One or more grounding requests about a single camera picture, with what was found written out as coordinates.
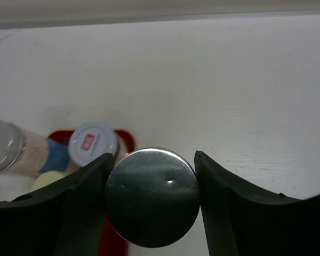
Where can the white bead bottle silver cap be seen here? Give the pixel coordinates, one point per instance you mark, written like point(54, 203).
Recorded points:
point(27, 153)

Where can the yellow lid spice jar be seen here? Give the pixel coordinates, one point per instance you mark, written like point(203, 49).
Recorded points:
point(46, 179)

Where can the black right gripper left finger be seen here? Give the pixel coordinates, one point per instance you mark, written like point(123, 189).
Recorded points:
point(62, 218)

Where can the brown spice jar white lid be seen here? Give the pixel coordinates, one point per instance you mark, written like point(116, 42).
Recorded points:
point(91, 140)

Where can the red lacquer tray gold rim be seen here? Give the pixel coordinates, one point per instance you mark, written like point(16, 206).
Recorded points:
point(118, 203)

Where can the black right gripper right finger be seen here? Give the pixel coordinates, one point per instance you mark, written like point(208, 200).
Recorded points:
point(241, 218)

